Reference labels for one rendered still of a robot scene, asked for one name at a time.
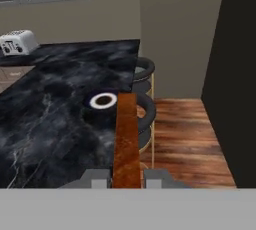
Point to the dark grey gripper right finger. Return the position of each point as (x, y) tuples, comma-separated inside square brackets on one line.
[(156, 179)]

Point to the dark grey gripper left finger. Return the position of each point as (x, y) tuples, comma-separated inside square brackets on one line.
[(96, 179)]

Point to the white toaster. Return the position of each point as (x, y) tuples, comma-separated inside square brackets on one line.
[(16, 43)]

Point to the black round bar stool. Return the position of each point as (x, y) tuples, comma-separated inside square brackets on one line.
[(143, 72), (146, 114)]

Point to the tall black cabinet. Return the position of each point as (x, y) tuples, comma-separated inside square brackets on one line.
[(233, 80)]

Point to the brown drawer front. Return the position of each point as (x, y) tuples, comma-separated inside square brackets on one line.
[(11, 75)]

